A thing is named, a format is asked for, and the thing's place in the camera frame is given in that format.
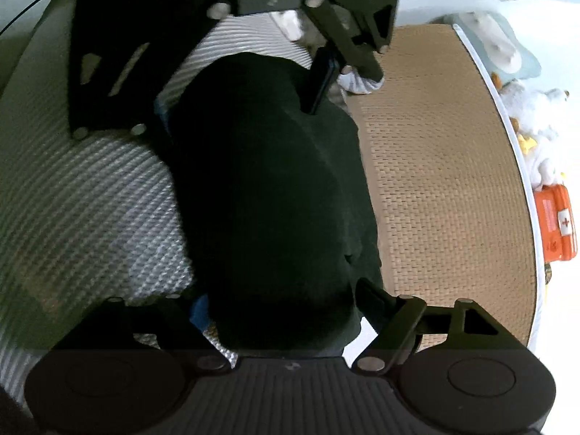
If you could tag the grey tabby cat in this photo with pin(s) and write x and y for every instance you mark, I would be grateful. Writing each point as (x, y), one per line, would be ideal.
(299, 29)

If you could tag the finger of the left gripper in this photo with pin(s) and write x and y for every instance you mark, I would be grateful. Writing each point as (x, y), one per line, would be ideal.
(315, 83)

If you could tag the orange first aid box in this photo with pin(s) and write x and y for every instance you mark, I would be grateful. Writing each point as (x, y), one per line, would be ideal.
(557, 225)

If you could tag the woven tan upright mattress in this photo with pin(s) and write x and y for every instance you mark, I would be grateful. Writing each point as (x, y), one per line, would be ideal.
(452, 208)

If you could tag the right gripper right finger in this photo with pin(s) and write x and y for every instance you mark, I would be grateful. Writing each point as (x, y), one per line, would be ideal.
(395, 321)

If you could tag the black grey folded garment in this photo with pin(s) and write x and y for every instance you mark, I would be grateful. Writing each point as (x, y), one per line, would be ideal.
(356, 84)

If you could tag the teal cloud-shaped pillow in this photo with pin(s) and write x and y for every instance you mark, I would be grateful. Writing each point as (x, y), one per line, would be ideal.
(496, 45)

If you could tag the black printed sweatshirt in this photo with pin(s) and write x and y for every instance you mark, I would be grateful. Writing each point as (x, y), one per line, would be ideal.
(274, 205)

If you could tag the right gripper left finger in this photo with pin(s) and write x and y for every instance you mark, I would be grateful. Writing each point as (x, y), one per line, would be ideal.
(176, 333)

